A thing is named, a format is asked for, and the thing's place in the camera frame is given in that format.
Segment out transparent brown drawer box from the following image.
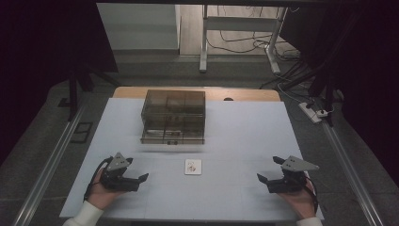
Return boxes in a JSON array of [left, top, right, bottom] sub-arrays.
[[140, 89, 207, 146]]

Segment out black curtain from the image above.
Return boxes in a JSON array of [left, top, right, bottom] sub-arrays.
[[0, 0, 120, 168], [279, 0, 399, 189]]

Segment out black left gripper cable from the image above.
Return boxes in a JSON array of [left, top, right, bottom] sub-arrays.
[[82, 155, 114, 202]]

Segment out black floor frame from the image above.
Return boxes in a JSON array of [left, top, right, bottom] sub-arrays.
[[70, 121, 94, 145]]

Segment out aluminium floor rail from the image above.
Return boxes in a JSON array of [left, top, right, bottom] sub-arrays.
[[11, 105, 87, 226], [322, 121, 384, 226]]

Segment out person's left hand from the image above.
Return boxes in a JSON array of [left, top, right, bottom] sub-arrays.
[[87, 168, 127, 211]]

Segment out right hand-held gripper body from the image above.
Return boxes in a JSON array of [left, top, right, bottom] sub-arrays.
[[266, 155, 321, 194]]

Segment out small white card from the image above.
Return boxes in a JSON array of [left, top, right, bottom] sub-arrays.
[[184, 158, 203, 176]]

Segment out white cabinet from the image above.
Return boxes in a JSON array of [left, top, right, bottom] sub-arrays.
[[96, 3, 182, 51]]

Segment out white power strip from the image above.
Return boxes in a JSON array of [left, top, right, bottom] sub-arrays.
[[297, 101, 329, 124]]

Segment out black stand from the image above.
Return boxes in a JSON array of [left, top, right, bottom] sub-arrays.
[[307, 59, 344, 128], [57, 59, 121, 122]]

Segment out black floor cables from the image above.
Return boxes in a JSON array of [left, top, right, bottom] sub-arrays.
[[206, 6, 318, 105]]

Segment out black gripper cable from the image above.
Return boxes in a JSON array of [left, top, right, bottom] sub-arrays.
[[82, 155, 114, 202], [304, 176, 320, 215]]

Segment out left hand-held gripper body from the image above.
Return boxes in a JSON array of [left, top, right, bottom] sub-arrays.
[[100, 152, 141, 193]]

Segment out person's right hand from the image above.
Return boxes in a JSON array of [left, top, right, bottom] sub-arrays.
[[277, 181, 316, 220]]

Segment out white table mat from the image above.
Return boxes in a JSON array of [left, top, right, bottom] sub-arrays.
[[58, 97, 325, 221]]

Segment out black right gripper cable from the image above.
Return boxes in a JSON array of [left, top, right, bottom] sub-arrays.
[[304, 176, 320, 215]]

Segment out white desk frame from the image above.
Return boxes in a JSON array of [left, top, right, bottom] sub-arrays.
[[199, 4, 289, 75]]

